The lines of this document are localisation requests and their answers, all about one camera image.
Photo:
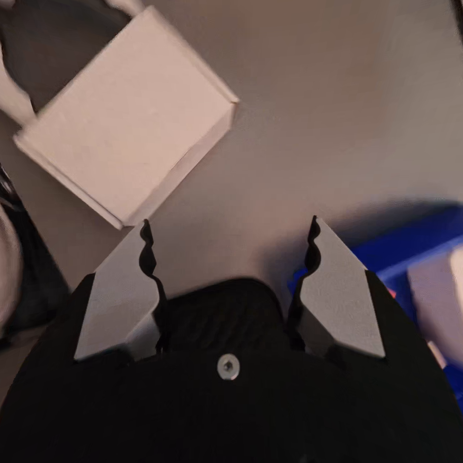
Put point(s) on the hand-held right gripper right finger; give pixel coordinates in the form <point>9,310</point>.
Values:
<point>340,300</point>

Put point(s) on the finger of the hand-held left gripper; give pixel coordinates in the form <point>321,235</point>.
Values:
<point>14,101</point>
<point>128,5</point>

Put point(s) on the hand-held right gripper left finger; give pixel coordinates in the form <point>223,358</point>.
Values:
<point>115,307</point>

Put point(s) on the white cardboard mailer box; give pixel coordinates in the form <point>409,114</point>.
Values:
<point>434,300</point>
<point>126,119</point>

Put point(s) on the blue plastic bin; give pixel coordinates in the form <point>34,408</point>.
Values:
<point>416,235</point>

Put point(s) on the black quilted pad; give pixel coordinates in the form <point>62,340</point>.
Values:
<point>224,311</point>

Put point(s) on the person's white clothing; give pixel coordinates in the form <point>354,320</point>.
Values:
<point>7,271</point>

